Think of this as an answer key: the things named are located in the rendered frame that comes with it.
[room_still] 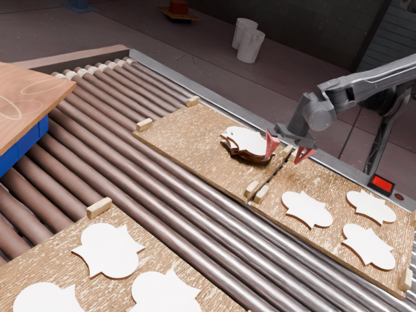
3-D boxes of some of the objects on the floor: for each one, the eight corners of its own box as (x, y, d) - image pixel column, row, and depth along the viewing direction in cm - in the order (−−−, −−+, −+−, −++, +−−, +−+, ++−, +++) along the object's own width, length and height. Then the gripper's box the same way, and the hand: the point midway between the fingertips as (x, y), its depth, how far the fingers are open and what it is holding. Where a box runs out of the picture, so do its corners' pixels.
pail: (252, 53, 488) (260, 27, 466) (232, 49, 480) (239, 23, 459) (247, 45, 511) (255, 20, 490) (228, 42, 504) (234, 16, 482)
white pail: (231, 57, 454) (239, 30, 432) (239, 52, 477) (247, 26, 456) (252, 65, 447) (260, 38, 425) (259, 60, 470) (268, 33, 449)
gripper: (320, 114, 98) (296, 158, 105) (278, 102, 93) (255, 150, 101) (332, 125, 92) (306, 171, 99) (286, 113, 88) (263, 163, 95)
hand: (281, 158), depth 100 cm, fingers open, 9 cm apart
